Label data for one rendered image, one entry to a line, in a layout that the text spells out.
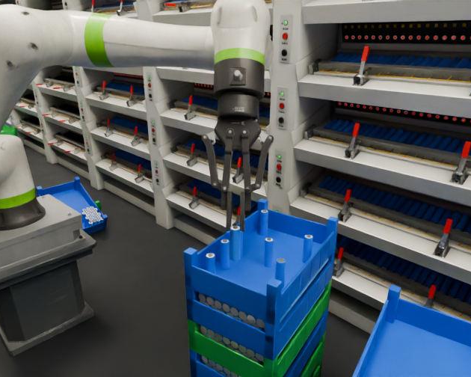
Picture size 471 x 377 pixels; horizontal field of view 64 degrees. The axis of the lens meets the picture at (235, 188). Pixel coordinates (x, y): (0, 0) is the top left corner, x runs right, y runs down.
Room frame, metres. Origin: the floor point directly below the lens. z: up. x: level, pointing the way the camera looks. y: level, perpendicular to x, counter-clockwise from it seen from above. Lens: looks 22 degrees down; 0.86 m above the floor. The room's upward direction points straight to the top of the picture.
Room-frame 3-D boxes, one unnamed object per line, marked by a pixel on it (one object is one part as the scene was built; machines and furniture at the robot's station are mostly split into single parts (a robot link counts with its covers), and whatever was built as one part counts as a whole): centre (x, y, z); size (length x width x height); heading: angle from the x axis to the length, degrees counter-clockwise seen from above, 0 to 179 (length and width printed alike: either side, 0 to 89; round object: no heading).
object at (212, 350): (0.69, -0.07, 0.28); 0.30 x 0.20 x 0.08; 147
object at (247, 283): (0.69, -0.07, 0.44); 0.30 x 0.20 x 0.08; 147
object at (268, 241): (0.68, -0.07, 0.44); 0.02 x 0.02 x 0.06
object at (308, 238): (0.70, -0.15, 0.44); 0.02 x 0.02 x 0.06
